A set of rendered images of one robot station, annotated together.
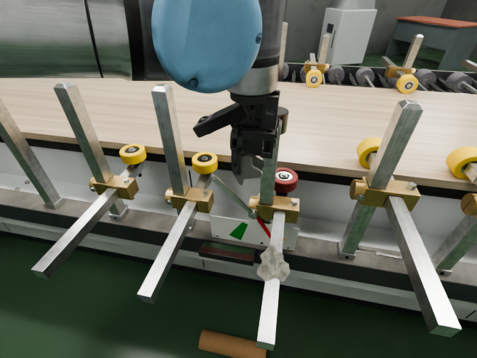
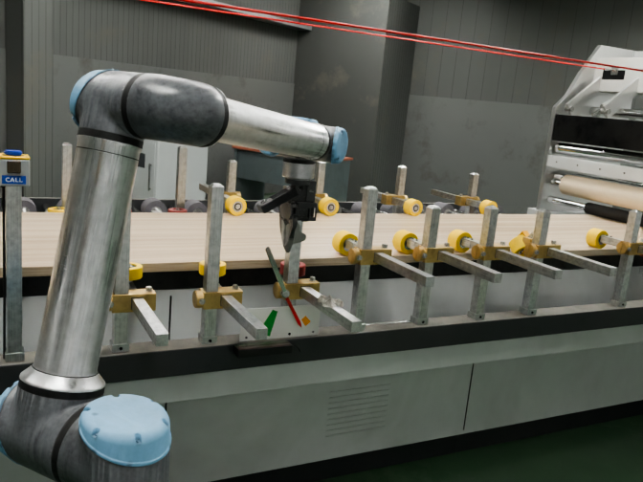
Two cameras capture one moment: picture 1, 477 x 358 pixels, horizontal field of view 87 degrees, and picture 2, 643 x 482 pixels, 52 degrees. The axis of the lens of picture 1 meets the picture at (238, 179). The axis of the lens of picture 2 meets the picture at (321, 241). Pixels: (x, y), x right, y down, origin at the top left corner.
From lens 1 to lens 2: 151 cm
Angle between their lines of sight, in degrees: 44
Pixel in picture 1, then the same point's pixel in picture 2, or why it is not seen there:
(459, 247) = (424, 292)
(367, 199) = (364, 259)
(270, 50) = not seen: hidden behind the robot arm
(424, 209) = (392, 293)
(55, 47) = (317, 146)
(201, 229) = (223, 339)
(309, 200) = not seen: hidden behind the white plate
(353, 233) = (360, 297)
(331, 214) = (323, 320)
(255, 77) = (310, 168)
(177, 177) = (215, 269)
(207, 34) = (342, 145)
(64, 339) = not seen: outside the picture
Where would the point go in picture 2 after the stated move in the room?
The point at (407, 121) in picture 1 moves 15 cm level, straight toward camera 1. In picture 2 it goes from (372, 197) to (378, 205)
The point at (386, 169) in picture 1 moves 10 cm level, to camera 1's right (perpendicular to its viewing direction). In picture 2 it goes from (368, 232) to (391, 230)
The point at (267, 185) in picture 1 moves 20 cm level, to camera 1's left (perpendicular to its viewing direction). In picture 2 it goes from (294, 262) to (236, 268)
